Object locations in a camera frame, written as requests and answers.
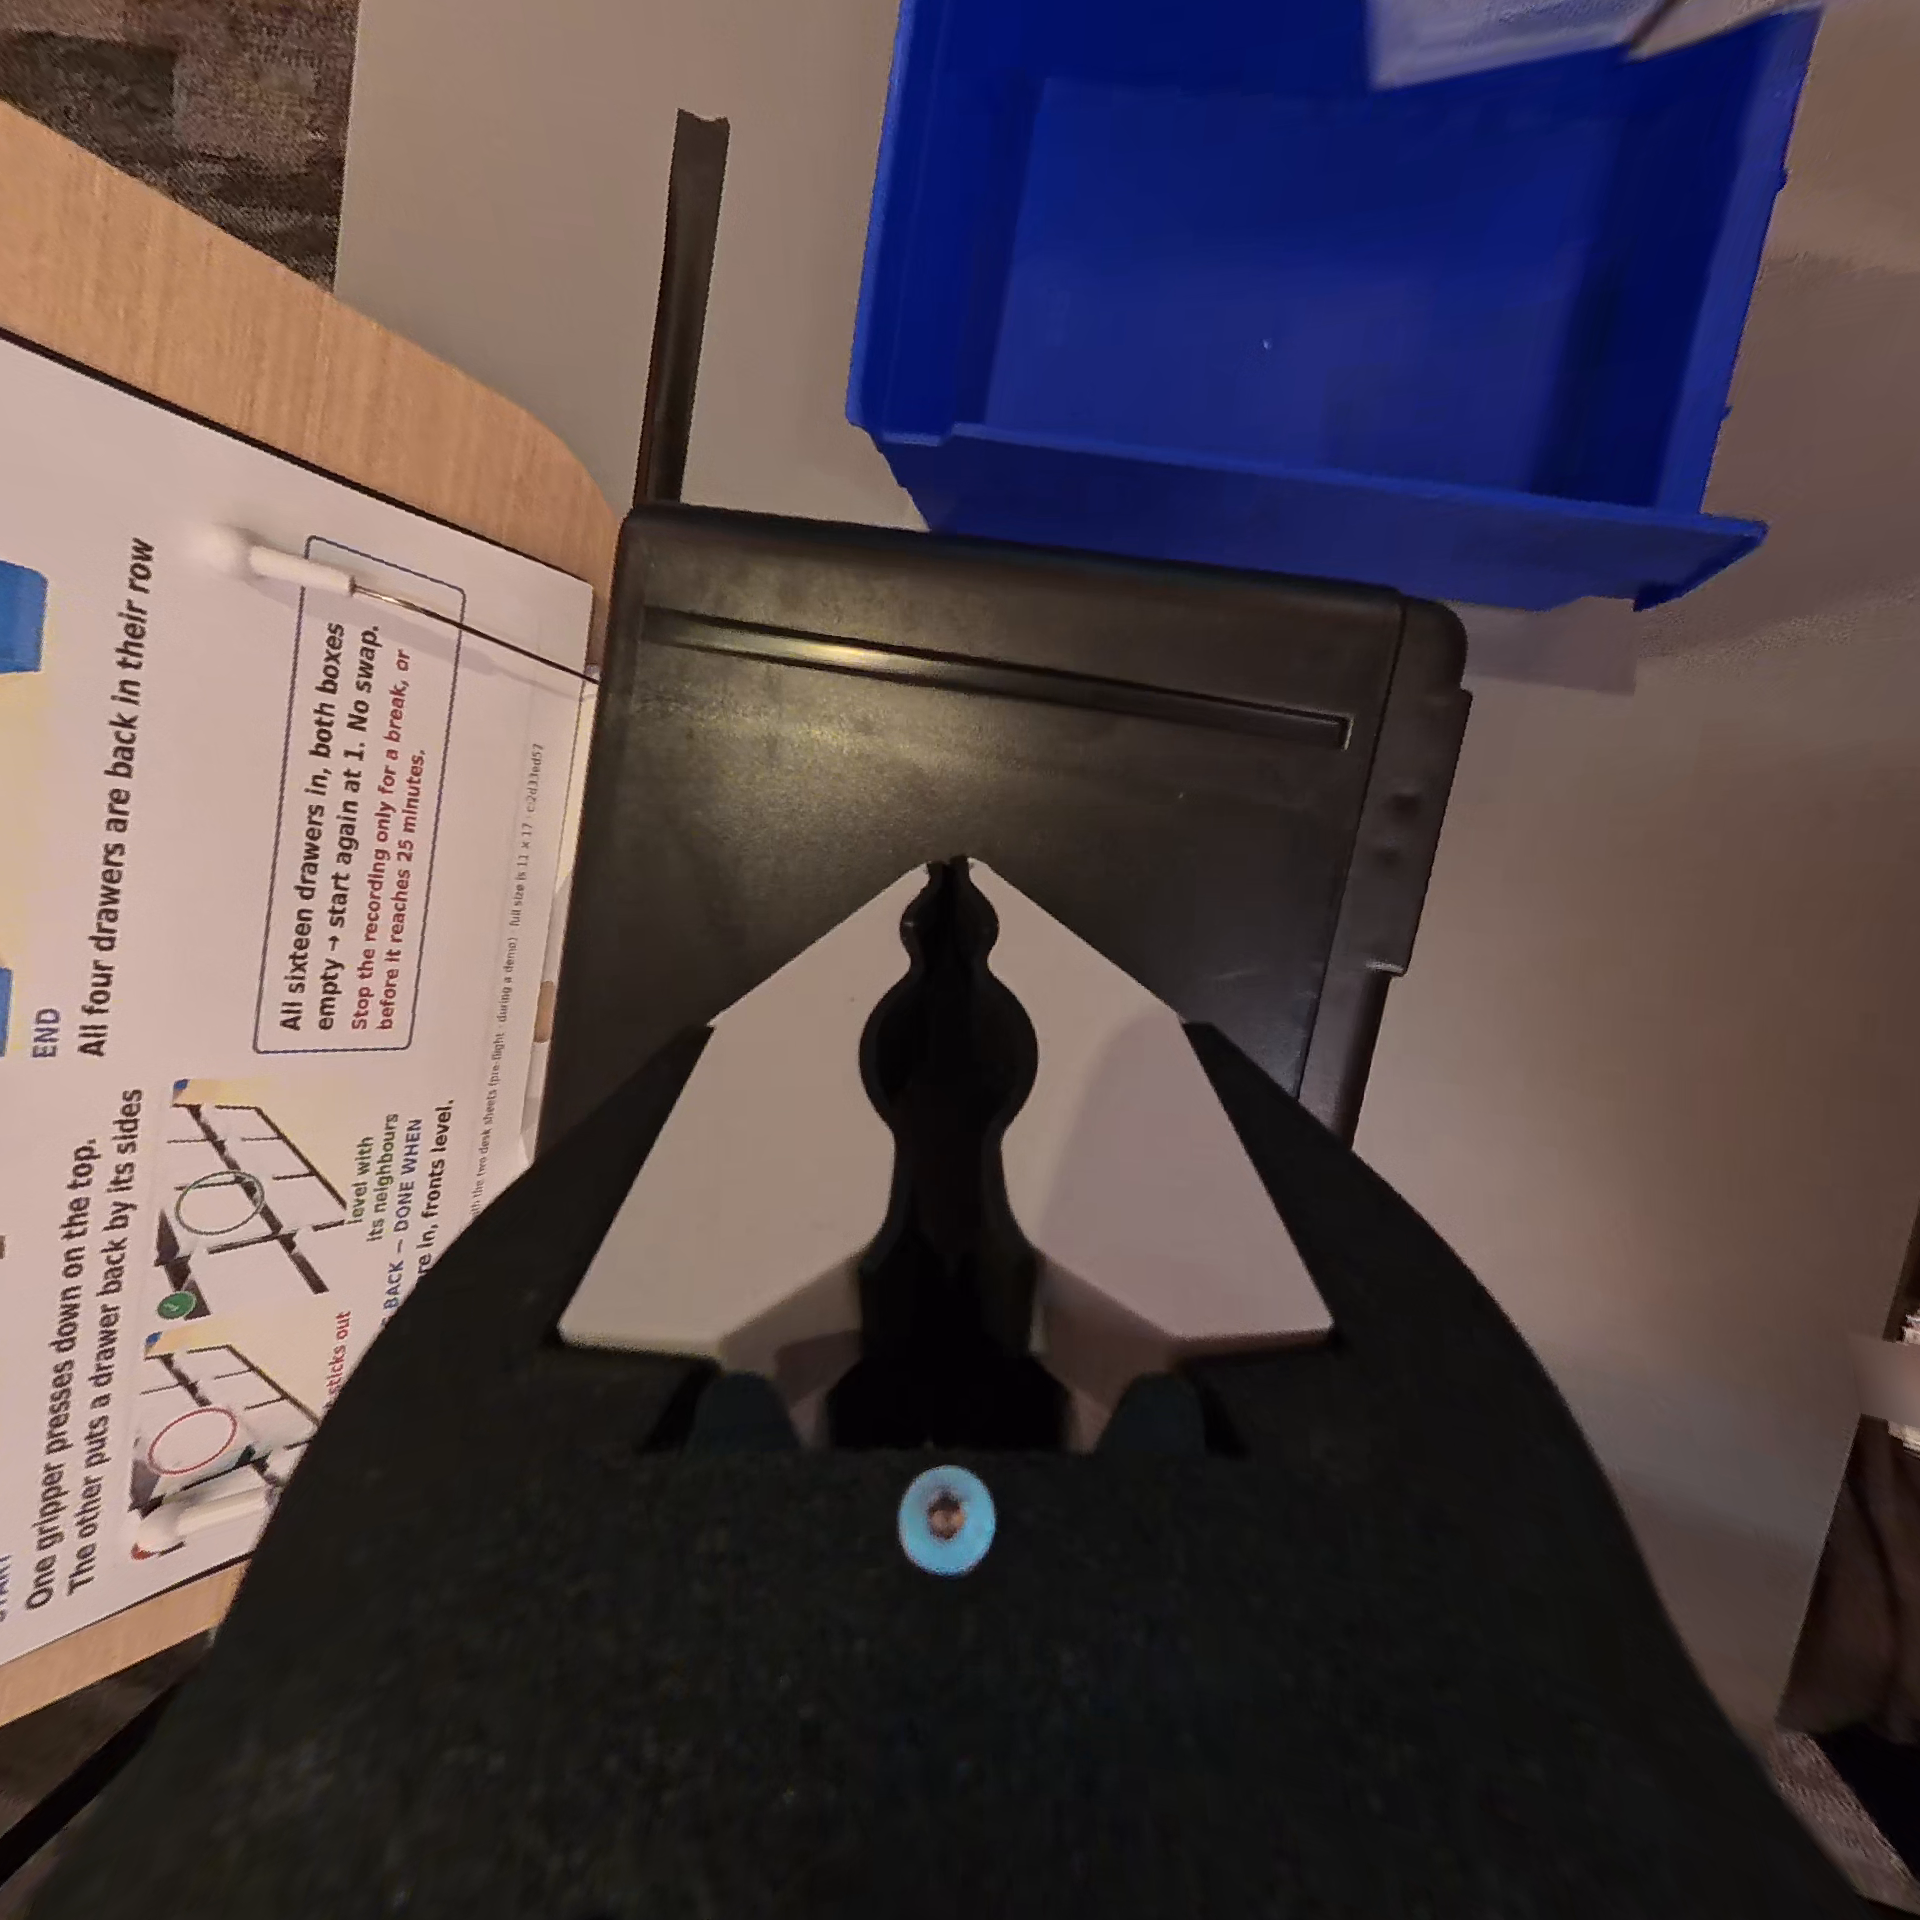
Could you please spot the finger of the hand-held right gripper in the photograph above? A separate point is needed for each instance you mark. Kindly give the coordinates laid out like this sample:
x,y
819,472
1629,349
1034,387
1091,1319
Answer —
x,y
1687,19

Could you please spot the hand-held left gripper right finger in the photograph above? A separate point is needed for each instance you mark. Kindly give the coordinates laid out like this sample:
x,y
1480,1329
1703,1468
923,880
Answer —
x,y
1185,1201

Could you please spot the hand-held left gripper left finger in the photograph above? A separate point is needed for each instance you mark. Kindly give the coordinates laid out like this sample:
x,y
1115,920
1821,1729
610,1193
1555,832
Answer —
x,y
720,1201

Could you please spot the black drawer cabinet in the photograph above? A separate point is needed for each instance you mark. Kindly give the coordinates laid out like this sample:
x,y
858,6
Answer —
x,y
975,780

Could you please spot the blue storage bin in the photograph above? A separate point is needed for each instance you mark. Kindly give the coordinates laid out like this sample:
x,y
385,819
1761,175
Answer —
x,y
1290,329

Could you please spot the printed instruction sheet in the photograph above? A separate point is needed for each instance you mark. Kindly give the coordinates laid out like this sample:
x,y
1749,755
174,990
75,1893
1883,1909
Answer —
x,y
165,840

